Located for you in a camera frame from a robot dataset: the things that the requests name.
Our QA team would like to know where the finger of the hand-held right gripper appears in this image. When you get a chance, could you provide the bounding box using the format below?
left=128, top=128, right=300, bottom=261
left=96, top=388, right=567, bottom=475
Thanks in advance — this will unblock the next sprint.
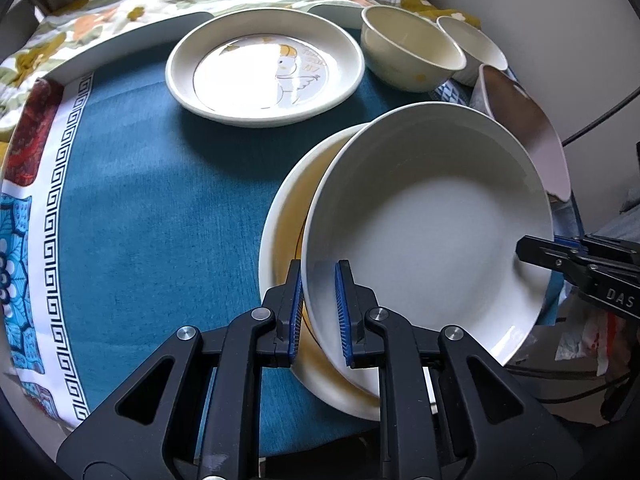
left=555, top=232, right=640, bottom=261
left=516, top=235, right=593, bottom=286

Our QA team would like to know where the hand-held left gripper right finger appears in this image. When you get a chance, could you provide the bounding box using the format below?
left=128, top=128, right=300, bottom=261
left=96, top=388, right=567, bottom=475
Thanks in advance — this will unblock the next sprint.
left=334, top=260, right=583, bottom=480

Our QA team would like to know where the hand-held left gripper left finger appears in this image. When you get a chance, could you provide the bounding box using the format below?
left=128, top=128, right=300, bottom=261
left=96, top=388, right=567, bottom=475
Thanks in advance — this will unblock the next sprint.
left=56, top=259, right=306, bottom=480

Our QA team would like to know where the white plate with yellow inside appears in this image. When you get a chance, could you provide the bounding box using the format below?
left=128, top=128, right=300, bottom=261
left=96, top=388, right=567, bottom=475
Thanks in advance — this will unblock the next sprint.
left=258, top=122, right=383, bottom=422

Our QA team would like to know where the pink bowl with ear handles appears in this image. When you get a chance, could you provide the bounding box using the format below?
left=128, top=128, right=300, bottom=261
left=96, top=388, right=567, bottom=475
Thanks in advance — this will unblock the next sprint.
left=472, top=64, right=571, bottom=201

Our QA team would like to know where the plain white deep plate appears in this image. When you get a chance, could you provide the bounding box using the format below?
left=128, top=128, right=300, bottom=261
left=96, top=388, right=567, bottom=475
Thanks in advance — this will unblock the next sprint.
left=300, top=102, right=556, bottom=396

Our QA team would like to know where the white plate with bird print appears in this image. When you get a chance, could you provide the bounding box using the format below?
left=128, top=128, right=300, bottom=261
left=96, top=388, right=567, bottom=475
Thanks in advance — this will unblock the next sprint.
left=165, top=9, right=365, bottom=128

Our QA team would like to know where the cream bowl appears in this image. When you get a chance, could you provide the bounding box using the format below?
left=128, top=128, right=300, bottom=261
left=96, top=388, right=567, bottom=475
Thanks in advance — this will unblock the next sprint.
left=360, top=6, right=468, bottom=93

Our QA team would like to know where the crumpled plastic bag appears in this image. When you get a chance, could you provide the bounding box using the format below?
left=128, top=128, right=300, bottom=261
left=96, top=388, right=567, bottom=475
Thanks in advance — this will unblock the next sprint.
left=554, top=305, right=621, bottom=377

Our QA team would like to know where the teal patterned tablecloth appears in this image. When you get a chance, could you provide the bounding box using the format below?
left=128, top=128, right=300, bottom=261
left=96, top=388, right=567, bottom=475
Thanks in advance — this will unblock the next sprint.
left=0, top=45, right=586, bottom=431

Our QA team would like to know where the small white bowl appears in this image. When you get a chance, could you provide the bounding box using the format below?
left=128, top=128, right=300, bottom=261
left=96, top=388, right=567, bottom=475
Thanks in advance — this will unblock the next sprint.
left=436, top=16, right=509, bottom=86

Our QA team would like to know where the floral blanket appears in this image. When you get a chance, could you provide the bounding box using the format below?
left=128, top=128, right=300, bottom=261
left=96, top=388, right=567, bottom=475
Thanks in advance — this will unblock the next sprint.
left=0, top=0, right=481, bottom=161

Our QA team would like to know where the black cable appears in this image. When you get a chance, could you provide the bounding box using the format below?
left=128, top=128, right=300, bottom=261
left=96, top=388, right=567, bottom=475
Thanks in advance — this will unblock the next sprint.
left=560, top=102, right=640, bottom=147
left=505, top=362, right=608, bottom=406

